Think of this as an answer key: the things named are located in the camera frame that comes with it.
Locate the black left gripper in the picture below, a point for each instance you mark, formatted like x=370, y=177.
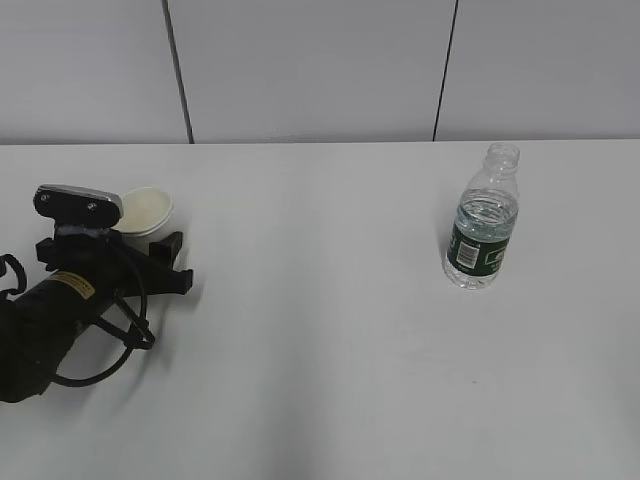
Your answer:
x=110, y=265

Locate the white paper cup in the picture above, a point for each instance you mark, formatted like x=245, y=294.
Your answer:
x=146, y=218

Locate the clear water bottle green label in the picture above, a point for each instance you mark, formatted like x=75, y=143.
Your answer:
x=485, y=217

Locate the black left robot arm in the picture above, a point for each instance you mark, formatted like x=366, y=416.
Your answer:
x=40, y=324

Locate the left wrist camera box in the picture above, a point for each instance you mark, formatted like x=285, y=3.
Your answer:
x=78, y=210

